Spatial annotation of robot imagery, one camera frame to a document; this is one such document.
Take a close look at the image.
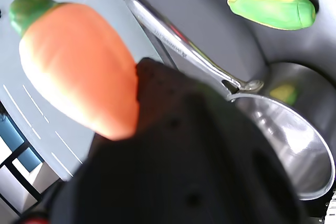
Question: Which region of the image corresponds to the orange toy carrot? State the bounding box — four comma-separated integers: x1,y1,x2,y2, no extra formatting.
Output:
9,0,140,141

